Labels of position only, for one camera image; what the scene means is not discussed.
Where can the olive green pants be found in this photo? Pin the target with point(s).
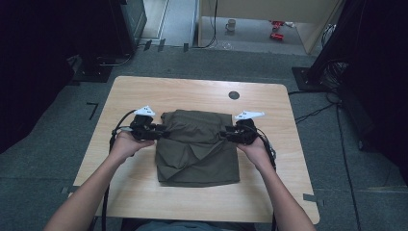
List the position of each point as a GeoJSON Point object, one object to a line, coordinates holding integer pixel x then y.
{"type": "Point", "coordinates": [195, 154]}

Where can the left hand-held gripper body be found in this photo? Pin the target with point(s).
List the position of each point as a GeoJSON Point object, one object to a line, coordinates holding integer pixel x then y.
{"type": "Point", "coordinates": [142, 126]}

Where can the person's right hand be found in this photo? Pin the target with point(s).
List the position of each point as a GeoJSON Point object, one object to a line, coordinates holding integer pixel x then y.
{"type": "Point", "coordinates": [255, 154]}

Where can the dark cabinet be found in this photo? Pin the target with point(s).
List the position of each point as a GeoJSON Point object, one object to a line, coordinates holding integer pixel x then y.
{"type": "Point", "coordinates": [128, 22]}

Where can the black stand base plate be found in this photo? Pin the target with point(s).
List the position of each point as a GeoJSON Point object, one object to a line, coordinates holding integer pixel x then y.
{"type": "Point", "coordinates": [93, 73]}
{"type": "Point", "coordinates": [306, 78]}

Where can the grey mug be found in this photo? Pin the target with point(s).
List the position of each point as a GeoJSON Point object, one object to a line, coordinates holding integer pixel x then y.
{"type": "Point", "coordinates": [230, 25]}

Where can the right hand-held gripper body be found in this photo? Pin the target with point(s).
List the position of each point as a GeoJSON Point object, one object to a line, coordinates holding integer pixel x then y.
{"type": "Point", "coordinates": [245, 131]}

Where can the person's left hand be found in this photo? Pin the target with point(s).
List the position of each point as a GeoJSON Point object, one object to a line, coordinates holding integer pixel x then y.
{"type": "Point", "coordinates": [126, 146]}

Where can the person's dark clothing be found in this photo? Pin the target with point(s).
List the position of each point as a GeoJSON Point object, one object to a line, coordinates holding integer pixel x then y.
{"type": "Point", "coordinates": [189, 225]}

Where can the red toy car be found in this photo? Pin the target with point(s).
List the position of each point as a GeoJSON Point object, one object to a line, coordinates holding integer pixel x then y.
{"type": "Point", "coordinates": [276, 36]}
{"type": "Point", "coordinates": [276, 23]}

